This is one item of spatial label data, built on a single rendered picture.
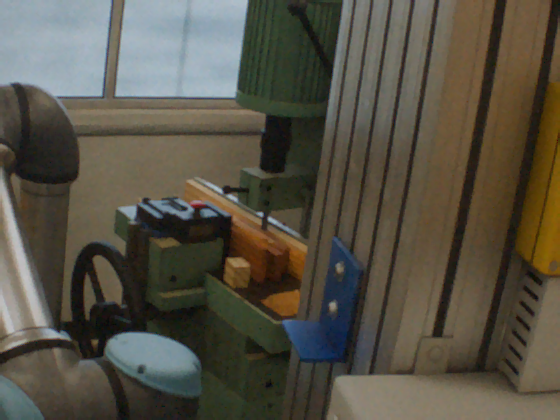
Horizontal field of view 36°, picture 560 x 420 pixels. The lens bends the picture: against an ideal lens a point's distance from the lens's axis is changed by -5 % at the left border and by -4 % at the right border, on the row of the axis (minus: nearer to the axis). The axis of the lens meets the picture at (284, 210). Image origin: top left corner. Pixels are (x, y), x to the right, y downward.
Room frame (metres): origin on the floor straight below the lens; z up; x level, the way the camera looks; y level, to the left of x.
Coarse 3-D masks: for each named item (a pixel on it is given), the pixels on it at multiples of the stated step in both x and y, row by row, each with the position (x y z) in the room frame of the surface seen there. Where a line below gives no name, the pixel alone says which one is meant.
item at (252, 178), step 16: (240, 176) 1.67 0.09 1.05; (256, 176) 1.63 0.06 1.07; (272, 176) 1.64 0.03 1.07; (288, 176) 1.66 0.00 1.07; (304, 176) 1.68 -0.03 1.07; (256, 192) 1.62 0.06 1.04; (272, 192) 1.64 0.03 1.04; (288, 192) 1.66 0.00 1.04; (256, 208) 1.62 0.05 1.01; (272, 208) 1.64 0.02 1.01; (288, 208) 1.66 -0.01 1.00
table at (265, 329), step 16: (128, 208) 1.83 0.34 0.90; (208, 272) 1.53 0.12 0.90; (224, 272) 1.54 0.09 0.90; (192, 288) 1.52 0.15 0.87; (208, 288) 1.52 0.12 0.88; (224, 288) 1.48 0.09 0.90; (240, 288) 1.48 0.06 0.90; (256, 288) 1.49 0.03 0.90; (272, 288) 1.50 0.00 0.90; (288, 288) 1.51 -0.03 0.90; (160, 304) 1.47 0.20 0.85; (176, 304) 1.48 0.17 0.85; (192, 304) 1.50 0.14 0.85; (208, 304) 1.51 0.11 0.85; (224, 304) 1.47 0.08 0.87; (240, 304) 1.44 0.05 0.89; (256, 304) 1.42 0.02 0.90; (240, 320) 1.43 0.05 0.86; (256, 320) 1.40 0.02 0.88; (272, 320) 1.37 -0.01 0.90; (288, 320) 1.38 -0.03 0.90; (256, 336) 1.39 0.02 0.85; (272, 336) 1.36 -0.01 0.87; (272, 352) 1.36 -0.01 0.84
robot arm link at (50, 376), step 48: (0, 96) 1.11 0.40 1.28; (0, 144) 1.05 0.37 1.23; (0, 192) 1.01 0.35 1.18; (0, 240) 0.95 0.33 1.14; (0, 288) 0.91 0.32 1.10; (0, 336) 0.87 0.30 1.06; (48, 336) 0.87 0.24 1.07; (0, 384) 0.80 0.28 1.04; (48, 384) 0.82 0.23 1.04; (96, 384) 0.85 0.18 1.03
